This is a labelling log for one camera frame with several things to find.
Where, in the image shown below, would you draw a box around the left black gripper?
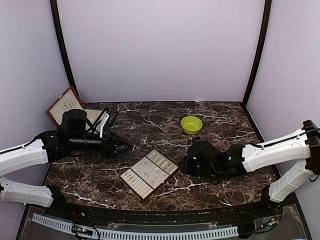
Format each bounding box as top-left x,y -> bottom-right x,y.
69,129 -> 133,159

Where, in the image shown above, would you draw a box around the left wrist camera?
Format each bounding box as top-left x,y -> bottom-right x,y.
98,108 -> 119,138

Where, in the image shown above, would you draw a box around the green plastic bowl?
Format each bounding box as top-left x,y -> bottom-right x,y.
180,116 -> 203,135

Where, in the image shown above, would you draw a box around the brown wooden jewelry box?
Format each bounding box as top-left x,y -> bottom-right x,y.
46,86 -> 108,128

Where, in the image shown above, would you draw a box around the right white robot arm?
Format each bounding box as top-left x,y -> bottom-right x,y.
180,120 -> 320,217

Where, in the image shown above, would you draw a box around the black front rail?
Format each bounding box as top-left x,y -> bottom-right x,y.
46,194 -> 283,226

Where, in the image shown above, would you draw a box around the white slotted cable duct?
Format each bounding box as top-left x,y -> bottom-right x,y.
31,213 -> 239,240

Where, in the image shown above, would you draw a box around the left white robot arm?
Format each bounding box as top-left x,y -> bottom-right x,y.
0,108 -> 133,218

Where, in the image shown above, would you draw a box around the beige jewelry tray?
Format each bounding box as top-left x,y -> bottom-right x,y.
120,149 -> 178,200

